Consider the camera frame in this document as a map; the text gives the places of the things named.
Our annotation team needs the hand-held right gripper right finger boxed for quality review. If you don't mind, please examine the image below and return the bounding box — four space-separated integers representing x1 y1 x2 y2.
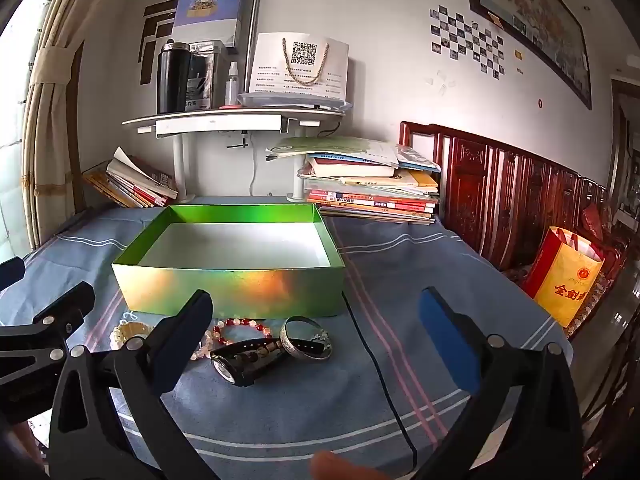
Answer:
407 287 585 480

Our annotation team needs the black cable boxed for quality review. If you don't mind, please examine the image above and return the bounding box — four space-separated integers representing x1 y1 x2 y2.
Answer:
341 291 419 471

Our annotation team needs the dark brown wall decal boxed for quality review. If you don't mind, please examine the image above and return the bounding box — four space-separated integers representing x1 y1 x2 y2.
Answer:
139 0 178 86

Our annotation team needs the person's right hand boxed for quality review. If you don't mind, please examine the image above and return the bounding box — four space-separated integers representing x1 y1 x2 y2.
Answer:
310 450 386 480

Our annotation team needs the pale pink bead bracelet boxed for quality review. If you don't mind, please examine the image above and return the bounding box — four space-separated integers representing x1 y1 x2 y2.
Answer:
190 329 216 361

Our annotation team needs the silver bangle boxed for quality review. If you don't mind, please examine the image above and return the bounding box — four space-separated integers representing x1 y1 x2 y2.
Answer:
279 316 333 361

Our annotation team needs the red wooden bench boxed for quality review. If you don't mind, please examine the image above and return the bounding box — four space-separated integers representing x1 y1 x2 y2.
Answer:
398 121 631 341

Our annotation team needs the stack of books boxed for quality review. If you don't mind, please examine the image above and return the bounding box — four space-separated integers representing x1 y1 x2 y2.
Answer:
265 136 443 226

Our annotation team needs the small white spray bottle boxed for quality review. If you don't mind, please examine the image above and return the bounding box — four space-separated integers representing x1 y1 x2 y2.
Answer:
224 61 240 107

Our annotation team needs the beige curtain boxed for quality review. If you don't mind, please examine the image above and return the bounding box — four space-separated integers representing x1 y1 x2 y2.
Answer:
22 0 118 253

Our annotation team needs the clear plastic folder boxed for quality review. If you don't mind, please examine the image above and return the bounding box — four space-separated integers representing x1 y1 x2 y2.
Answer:
236 91 353 111

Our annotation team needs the red and white bead bracelet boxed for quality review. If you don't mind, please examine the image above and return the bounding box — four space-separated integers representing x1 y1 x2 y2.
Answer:
212 316 273 346

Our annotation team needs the yellow and red gift bag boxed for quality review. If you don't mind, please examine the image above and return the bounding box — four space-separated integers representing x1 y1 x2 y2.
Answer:
522 226 606 328

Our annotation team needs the framed wall picture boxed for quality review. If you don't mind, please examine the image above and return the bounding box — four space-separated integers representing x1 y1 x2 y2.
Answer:
460 0 593 111

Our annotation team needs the brown bead bracelet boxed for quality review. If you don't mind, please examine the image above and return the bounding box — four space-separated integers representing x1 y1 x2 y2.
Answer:
235 349 281 365

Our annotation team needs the grid of small wall photos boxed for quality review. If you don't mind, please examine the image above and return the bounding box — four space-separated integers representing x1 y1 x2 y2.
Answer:
430 5 506 81

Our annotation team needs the blue striped tablecloth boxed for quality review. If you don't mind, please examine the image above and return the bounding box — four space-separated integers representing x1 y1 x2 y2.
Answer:
0 195 573 480

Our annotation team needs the grey wall pipe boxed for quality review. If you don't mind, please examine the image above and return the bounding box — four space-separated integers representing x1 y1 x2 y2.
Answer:
248 0 266 61

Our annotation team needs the blue printed box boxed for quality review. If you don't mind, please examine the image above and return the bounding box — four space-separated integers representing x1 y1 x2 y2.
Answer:
172 0 249 48

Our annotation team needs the white power cord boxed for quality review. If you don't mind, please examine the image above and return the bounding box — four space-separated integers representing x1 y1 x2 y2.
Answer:
250 135 273 197

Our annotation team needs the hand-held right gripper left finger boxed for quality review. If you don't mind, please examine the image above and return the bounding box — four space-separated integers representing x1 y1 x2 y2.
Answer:
47 289 216 480

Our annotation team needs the red cushion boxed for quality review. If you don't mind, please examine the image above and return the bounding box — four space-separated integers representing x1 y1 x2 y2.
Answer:
579 203 613 243

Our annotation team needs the white desk shelf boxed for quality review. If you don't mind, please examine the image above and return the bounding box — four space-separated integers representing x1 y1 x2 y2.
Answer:
121 107 347 204

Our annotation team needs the silver black packaged box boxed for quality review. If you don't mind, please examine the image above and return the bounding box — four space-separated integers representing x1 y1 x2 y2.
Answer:
187 40 223 111

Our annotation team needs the white paper bag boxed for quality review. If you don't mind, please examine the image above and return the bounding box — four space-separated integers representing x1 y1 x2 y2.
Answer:
247 31 350 101

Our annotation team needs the window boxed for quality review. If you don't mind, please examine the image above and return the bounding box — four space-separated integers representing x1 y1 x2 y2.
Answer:
0 25 38 256

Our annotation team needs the leaning row of books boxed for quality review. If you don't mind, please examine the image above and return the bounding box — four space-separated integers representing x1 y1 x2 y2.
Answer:
82 146 179 209

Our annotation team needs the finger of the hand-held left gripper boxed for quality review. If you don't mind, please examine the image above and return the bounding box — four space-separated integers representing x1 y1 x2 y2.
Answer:
0 281 97 391
0 257 27 292

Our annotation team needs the black wrist watch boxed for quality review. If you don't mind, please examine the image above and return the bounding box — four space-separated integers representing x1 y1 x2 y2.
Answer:
210 338 291 388

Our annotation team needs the shiny green cardboard box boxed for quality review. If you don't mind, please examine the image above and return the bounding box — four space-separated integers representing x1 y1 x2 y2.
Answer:
111 204 347 320

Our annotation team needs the black thermos bottle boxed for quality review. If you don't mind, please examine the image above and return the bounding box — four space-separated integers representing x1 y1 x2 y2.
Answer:
156 39 192 115

